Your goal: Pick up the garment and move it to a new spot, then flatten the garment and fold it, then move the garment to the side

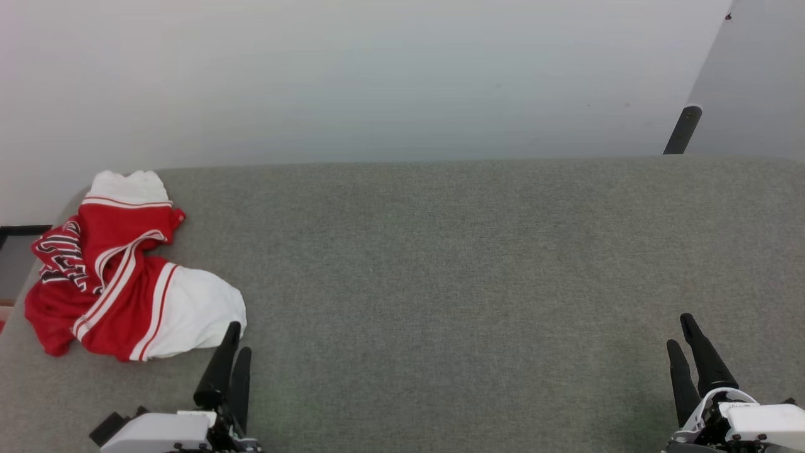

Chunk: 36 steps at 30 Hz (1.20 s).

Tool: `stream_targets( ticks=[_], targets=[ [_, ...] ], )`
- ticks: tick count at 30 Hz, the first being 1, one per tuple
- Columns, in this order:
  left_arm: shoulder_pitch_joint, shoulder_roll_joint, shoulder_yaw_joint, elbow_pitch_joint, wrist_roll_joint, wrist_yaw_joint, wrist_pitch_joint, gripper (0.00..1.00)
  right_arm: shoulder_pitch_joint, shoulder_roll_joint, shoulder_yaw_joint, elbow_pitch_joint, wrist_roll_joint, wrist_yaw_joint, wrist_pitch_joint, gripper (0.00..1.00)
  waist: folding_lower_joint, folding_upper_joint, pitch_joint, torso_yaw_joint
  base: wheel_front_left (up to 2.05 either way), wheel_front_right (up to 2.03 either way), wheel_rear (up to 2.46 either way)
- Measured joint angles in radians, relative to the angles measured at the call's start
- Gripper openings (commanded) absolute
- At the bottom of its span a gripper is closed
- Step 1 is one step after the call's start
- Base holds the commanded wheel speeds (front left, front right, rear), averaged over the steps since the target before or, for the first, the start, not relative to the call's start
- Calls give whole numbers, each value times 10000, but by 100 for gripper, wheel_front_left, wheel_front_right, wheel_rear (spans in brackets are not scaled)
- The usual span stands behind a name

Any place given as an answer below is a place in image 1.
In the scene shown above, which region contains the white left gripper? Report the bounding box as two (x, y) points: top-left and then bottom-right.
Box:
(99, 321), (262, 453)

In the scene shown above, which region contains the grey fabric mat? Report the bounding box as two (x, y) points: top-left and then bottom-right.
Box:
(0, 156), (805, 453)

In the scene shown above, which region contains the red and white t-shirt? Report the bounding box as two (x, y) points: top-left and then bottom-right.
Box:
(24, 170), (247, 362)

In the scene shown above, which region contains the black slanted pole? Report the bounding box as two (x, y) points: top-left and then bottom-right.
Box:
(662, 104), (703, 155)

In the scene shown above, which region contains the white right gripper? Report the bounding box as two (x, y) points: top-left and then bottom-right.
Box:
(663, 313), (805, 453)

